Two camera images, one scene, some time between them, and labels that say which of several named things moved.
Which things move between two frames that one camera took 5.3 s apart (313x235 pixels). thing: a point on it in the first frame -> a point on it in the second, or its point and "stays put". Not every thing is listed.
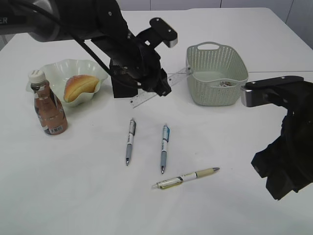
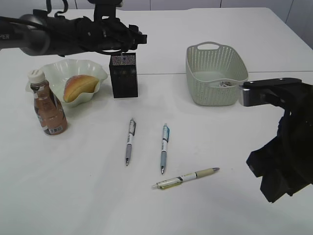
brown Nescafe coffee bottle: x=49 y=111 stays put
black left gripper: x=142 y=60 -> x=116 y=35
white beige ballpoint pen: x=176 y=180 stays put
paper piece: x=225 y=83 stays put
